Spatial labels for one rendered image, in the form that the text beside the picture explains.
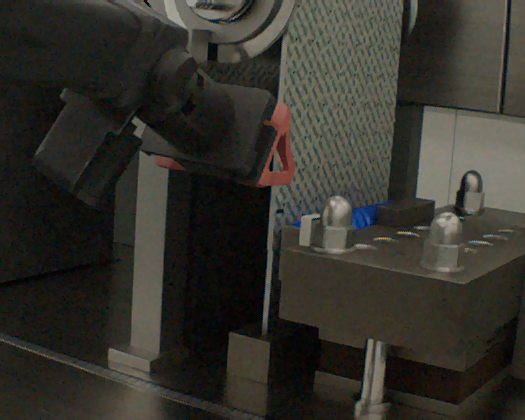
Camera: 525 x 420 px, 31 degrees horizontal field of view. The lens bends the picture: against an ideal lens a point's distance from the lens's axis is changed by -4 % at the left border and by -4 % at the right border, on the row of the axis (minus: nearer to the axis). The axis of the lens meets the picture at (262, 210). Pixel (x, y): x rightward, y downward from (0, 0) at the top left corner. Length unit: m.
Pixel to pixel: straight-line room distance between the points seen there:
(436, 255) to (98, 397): 0.30
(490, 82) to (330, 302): 0.41
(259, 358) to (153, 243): 0.14
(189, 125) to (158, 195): 0.18
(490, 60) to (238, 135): 0.46
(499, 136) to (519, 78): 2.47
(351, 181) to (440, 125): 2.67
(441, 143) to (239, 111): 2.93
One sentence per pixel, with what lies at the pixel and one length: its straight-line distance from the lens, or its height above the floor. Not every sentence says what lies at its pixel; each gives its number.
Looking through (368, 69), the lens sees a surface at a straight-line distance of 0.98.
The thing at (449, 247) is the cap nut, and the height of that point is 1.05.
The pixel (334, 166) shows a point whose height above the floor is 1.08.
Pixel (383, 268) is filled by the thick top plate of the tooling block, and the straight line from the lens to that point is 0.76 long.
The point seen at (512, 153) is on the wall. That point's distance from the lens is 3.54.
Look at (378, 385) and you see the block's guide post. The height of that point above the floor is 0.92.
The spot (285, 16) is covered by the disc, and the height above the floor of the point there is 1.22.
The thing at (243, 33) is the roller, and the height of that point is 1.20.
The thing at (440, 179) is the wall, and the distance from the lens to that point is 3.65.
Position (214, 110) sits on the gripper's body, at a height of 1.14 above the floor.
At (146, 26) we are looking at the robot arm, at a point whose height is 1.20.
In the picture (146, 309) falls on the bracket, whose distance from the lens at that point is 0.89.
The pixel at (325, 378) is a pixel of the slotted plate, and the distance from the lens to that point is 0.87.
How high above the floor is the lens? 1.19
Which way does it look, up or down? 10 degrees down
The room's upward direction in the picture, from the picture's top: 4 degrees clockwise
